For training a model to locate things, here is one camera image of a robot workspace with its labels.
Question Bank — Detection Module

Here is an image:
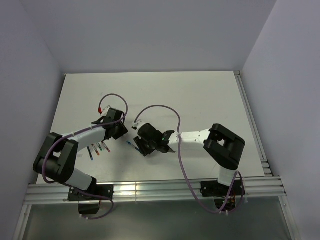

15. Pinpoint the light blue pen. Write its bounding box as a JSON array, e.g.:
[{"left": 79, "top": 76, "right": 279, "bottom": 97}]
[{"left": 126, "top": 141, "right": 140, "bottom": 152}]

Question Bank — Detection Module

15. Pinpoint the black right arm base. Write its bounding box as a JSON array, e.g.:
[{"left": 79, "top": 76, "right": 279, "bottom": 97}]
[{"left": 200, "top": 180, "right": 246, "bottom": 213}]

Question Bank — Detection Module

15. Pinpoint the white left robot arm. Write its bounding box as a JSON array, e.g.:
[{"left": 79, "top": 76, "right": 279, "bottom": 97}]
[{"left": 33, "top": 107, "right": 128, "bottom": 200}]

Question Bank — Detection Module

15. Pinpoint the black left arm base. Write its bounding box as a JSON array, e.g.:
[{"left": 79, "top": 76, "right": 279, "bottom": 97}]
[{"left": 67, "top": 184, "right": 115, "bottom": 220}]

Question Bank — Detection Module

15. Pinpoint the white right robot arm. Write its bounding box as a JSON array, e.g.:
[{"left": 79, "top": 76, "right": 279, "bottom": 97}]
[{"left": 132, "top": 120, "right": 246, "bottom": 195}]

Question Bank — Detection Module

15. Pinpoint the magenta capped pen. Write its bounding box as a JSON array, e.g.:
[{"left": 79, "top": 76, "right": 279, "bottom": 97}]
[{"left": 101, "top": 141, "right": 111, "bottom": 153}]

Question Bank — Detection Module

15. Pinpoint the red capped pen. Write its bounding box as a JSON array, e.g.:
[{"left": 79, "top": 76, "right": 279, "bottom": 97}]
[{"left": 91, "top": 144, "right": 100, "bottom": 156}]

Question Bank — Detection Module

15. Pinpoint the dark blue capped pen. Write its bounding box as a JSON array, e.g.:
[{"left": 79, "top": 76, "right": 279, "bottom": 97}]
[{"left": 87, "top": 146, "right": 94, "bottom": 161}]

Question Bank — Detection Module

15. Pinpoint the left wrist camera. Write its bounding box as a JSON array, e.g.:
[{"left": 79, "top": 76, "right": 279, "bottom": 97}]
[{"left": 98, "top": 105, "right": 111, "bottom": 116}]

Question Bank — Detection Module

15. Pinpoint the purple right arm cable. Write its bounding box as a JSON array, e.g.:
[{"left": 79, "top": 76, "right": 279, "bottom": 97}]
[{"left": 134, "top": 104, "right": 247, "bottom": 215}]

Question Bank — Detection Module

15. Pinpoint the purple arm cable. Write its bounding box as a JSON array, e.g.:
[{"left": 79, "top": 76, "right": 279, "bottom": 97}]
[
  {"left": 42, "top": 93, "right": 129, "bottom": 220},
  {"left": 134, "top": 104, "right": 247, "bottom": 215}
]

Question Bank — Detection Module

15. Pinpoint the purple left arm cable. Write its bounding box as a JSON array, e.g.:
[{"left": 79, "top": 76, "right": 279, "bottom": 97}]
[{"left": 42, "top": 93, "right": 129, "bottom": 220}]

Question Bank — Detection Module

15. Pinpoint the aluminium front rail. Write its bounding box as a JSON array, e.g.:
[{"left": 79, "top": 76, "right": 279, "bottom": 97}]
[{"left": 23, "top": 176, "right": 287, "bottom": 205}]

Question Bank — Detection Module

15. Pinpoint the aluminium side rail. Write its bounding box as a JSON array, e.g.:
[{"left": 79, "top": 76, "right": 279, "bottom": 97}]
[{"left": 233, "top": 71, "right": 274, "bottom": 177}]

